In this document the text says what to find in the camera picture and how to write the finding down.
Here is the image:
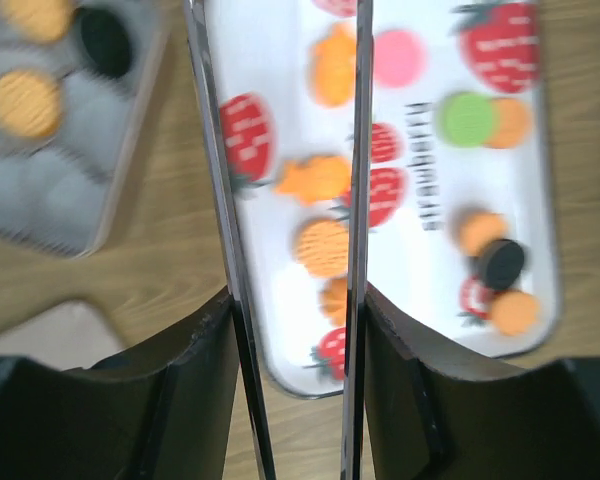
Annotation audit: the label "brown tin lid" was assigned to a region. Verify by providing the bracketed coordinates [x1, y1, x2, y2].
[0, 300, 125, 370]

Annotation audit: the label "orange waffle round cookie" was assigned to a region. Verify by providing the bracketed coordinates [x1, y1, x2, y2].
[0, 0, 75, 44]

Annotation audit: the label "orange cookie left edge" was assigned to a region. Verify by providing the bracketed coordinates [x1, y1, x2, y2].
[274, 156, 352, 206]

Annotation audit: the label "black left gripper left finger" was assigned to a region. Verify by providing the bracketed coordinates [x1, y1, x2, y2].
[0, 290, 238, 479]

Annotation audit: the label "green macaron cookie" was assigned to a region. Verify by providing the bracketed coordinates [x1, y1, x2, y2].
[436, 91, 496, 148]

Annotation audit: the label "silver metal tongs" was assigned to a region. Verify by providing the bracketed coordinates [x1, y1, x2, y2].
[184, 1, 374, 479]

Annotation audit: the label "brown cookie tin box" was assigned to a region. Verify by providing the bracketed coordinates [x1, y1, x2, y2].
[0, 1, 168, 258]

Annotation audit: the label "orange waffle cookie left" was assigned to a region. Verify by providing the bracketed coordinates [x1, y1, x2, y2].
[293, 218, 349, 279]

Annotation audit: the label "pink macaron cookie top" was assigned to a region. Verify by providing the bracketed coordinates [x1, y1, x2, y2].
[374, 29, 427, 88]

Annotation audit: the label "black sandwich cookie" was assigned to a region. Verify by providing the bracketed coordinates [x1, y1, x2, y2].
[474, 239, 526, 291]
[72, 6, 134, 79]

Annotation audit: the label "orange cookie beside pink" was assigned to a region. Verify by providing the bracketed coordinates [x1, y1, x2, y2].
[454, 210, 509, 257]

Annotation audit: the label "orange flower shaped cookie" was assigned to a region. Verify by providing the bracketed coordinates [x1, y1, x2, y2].
[320, 277, 348, 328]

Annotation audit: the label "orange star cookie top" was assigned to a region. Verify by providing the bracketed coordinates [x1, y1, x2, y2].
[308, 23, 356, 108]

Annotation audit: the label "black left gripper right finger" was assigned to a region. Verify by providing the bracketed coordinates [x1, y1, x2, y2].
[365, 288, 600, 479]

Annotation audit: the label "white strawberry print tray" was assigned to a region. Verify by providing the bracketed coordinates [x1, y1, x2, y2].
[201, 1, 560, 399]

